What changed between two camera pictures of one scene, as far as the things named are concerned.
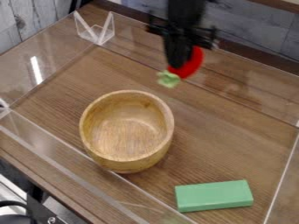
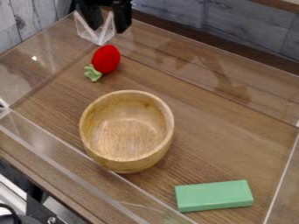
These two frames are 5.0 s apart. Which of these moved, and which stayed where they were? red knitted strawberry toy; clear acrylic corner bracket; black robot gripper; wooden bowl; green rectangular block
Moved: black robot gripper; red knitted strawberry toy
Stayed: wooden bowl; clear acrylic corner bracket; green rectangular block
